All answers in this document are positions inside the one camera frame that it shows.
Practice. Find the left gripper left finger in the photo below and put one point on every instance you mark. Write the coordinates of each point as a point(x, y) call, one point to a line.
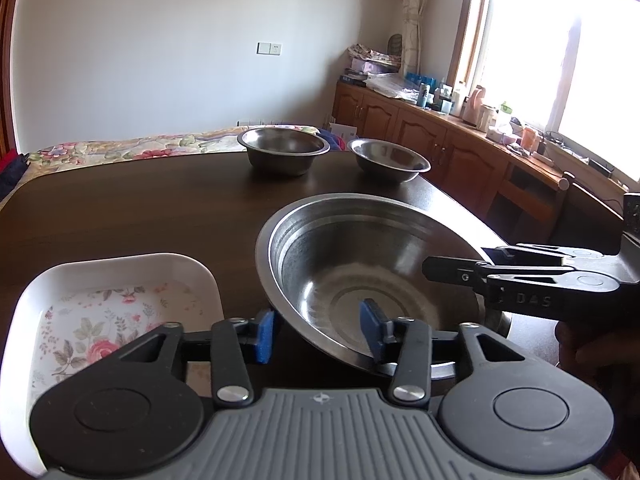
point(170, 367)

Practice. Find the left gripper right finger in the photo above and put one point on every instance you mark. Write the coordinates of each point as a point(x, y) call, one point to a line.
point(487, 370)

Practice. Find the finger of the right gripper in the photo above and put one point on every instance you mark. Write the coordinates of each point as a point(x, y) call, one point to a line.
point(474, 273)
point(545, 255)

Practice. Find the large steel bowl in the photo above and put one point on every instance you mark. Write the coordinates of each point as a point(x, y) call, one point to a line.
point(319, 257)

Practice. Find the white floral rectangular tray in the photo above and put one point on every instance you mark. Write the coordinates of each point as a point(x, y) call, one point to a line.
point(74, 314)

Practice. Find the person's right hand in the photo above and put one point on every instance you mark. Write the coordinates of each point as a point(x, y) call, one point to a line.
point(609, 361)

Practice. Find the wooden low cabinet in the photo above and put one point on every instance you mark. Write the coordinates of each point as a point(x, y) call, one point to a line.
point(520, 198)

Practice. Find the small steel bowl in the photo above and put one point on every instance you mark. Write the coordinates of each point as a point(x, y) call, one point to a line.
point(388, 161)

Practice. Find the pink bottle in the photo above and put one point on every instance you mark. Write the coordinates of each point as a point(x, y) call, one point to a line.
point(473, 106)

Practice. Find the white paper box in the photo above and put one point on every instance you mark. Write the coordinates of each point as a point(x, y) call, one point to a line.
point(343, 134)

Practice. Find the deep steel bowl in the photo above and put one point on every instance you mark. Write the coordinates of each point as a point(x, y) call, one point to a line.
point(282, 151)

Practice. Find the stack of papers and boxes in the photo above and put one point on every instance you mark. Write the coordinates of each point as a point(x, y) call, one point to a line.
point(364, 62)

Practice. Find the floral bed blanket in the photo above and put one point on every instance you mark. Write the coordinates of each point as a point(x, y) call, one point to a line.
point(87, 153)

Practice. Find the dark blue folded blanket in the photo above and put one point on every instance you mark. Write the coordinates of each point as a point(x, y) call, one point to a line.
point(12, 174)

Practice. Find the red folded blanket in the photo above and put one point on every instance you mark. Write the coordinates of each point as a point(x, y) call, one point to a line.
point(7, 158)

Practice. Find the patterned curtain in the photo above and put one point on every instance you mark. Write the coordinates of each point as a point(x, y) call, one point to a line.
point(412, 14)

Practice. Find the wooden louvered wardrobe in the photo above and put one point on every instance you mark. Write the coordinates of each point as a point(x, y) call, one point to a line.
point(6, 118)

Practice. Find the window with wooden frame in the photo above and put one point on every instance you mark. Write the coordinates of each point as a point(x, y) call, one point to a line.
point(566, 67)

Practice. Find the wall power outlets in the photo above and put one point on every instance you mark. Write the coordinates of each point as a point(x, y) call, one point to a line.
point(259, 123)

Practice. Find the white wall switch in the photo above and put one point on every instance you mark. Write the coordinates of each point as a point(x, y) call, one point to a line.
point(268, 48)

